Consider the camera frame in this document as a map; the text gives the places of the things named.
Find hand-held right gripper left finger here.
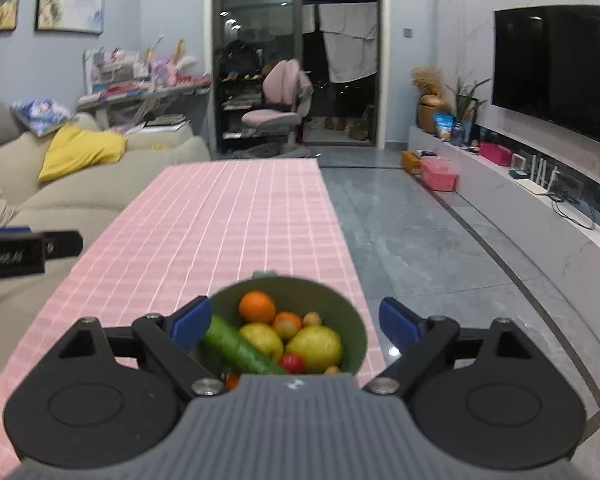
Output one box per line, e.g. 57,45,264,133
55,296,226,396

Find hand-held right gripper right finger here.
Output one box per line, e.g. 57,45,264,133
362,296,546,395

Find green cucumber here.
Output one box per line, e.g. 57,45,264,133
200,314,287,376

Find green colander bowl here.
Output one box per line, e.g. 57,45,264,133
190,271,368,376

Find yellow-green pear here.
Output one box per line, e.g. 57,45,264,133
285,325,344,373
238,322,285,359

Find small red tomato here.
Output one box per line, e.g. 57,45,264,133
279,352,307,373

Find beige sofa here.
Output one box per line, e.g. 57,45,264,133
0,102,212,411

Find yellow cushion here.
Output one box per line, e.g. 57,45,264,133
37,125,128,183

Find pink checked tablecloth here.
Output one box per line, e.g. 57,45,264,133
0,158,386,466

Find printed blue cushion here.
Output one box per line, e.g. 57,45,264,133
11,97,73,137

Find pink box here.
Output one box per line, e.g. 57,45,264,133
420,156,459,192

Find white marble television cabinet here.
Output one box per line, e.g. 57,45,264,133
407,125,600,341

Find cluttered white desk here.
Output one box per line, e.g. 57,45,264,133
77,35,213,128

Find red box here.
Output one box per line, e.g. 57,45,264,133
479,142,512,166

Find white router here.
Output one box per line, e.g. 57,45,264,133
520,156,562,196

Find gold vase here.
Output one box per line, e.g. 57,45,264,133
417,94,453,133

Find black shelf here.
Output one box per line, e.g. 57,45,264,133
215,42,267,153

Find green potted plant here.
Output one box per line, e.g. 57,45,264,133
447,75,493,127

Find pink desk chair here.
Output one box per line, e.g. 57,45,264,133
241,59,315,156

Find dried flower bunch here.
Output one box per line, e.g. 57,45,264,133
411,66,443,96

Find black television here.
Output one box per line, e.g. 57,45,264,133
492,5,600,151

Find black glass sliding door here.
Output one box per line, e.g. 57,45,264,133
212,0,383,153

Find black cables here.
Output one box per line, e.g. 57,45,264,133
552,194,600,232

